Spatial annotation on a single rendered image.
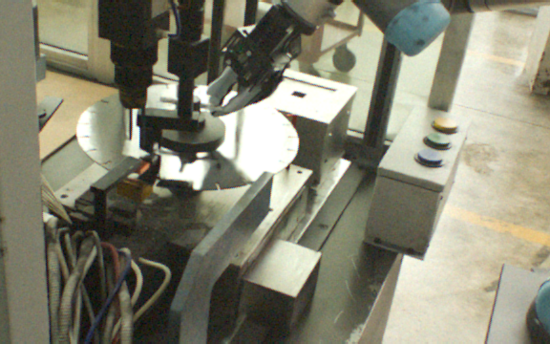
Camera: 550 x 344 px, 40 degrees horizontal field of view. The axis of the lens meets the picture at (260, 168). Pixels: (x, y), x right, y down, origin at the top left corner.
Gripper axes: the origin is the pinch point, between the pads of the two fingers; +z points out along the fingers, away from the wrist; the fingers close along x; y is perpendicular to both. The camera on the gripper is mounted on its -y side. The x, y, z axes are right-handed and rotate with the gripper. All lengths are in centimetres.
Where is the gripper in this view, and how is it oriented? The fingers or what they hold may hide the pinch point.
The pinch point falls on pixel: (219, 108)
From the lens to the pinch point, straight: 111.7
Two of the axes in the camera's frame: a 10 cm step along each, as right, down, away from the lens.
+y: -4.2, 2.4, -8.8
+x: 6.7, 7.3, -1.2
